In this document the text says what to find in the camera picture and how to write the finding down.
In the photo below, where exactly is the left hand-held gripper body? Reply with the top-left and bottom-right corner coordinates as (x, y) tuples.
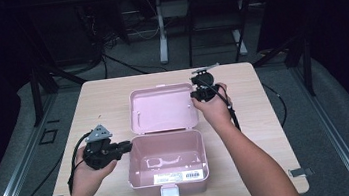
(78, 123), (119, 173)

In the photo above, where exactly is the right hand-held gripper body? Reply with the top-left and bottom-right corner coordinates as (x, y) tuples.
(188, 62), (225, 104)

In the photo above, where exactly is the pink storage box white handle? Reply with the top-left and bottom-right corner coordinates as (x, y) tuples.
(117, 79), (214, 196)

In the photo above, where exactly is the person's right hand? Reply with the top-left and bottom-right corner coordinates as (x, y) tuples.
(190, 82), (235, 134)

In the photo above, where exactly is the person's left hand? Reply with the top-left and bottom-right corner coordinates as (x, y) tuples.
(68, 151), (122, 196)

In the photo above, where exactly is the white desk with white legs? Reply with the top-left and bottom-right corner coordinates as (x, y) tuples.
(133, 0), (286, 69)

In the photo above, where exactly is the black metal stand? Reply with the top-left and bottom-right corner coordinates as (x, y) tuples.
(25, 53), (93, 128)
(250, 32), (317, 104)

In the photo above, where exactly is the left hand-held gripper black cable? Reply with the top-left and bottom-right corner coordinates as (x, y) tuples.
(61, 131), (100, 196)

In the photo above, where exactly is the hand-held gripper black cable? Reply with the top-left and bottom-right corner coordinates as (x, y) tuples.
(204, 74), (242, 136)
(61, 131), (100, 196)

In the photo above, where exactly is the right hand-held gripper black cable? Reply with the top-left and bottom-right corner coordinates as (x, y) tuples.
(204, 74), (242, 136)

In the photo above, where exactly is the grey metal table bracket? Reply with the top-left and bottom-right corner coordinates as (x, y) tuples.
(287, 166), (315, 180)

